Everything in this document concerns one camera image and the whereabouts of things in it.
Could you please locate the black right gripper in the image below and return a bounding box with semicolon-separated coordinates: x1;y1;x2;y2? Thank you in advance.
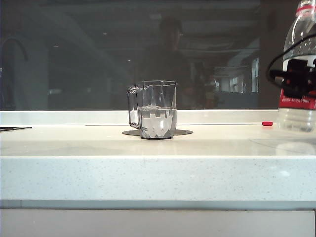
269;58;316;99

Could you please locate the clear red-label water bottle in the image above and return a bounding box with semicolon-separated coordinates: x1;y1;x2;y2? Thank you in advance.
276;0;316;133

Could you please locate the transparent grey faceted mug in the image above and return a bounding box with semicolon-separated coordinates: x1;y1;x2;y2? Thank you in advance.
126;79;177;141

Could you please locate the dark round flat disc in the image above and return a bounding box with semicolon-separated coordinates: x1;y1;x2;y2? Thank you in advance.
121;129;194;137

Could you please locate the flat black sheet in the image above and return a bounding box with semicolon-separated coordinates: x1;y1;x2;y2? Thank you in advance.
0;126;33;132

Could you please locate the thin black cable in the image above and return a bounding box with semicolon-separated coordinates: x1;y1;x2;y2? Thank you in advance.
266;33;316;86

